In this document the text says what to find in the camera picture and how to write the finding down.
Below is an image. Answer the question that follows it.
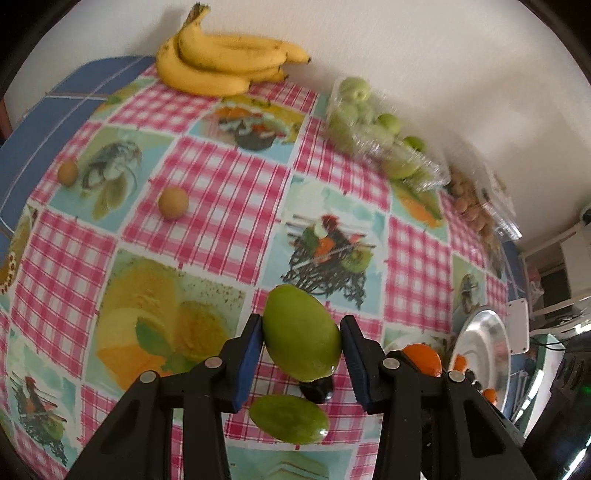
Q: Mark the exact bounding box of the large brown longan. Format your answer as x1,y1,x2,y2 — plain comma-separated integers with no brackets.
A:
158,187,189,219

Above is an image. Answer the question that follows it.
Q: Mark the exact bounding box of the dark purple plum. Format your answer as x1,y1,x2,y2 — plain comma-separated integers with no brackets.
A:
299,375,334,404

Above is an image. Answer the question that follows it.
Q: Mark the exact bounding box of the white shelf unit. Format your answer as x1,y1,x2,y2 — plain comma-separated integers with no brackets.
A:
522,222,591,333

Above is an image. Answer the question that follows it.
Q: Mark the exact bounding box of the clear plastic lidded box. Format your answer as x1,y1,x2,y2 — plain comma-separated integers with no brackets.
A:
445,164,522,241

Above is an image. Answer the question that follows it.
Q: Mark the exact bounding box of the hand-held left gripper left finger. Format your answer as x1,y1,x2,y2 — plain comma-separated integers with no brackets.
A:
68,314,264,480

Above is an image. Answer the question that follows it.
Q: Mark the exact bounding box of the round metal plate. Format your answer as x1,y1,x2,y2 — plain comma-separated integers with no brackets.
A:
450,309,512,414

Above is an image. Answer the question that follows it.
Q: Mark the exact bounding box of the pile of small green fruits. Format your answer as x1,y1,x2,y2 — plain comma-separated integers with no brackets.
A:
332,78,432,181

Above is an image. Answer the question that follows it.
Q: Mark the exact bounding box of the bag of green apples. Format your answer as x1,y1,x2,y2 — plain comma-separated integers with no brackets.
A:
327,76,451,192

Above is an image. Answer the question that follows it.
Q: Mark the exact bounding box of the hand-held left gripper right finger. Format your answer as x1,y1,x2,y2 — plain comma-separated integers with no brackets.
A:
339,315,539,480

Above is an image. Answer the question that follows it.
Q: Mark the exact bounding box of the pile of brown longans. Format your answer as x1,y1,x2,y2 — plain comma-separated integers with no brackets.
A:
450,171,497,238

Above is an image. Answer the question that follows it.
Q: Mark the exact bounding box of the yellow banana bunch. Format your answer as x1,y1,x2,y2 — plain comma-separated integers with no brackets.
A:
156,4,311,97

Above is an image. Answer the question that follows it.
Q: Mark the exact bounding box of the green mango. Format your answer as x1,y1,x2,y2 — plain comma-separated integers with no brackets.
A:
262,284,343,382
249,394,330,446

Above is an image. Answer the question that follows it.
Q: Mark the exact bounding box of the white power strip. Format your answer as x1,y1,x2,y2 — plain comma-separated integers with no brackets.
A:
507,298,530,356

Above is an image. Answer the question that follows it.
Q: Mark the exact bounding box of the pink checkered printed tablecloth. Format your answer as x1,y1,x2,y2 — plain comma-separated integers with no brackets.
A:
0,65,513,480

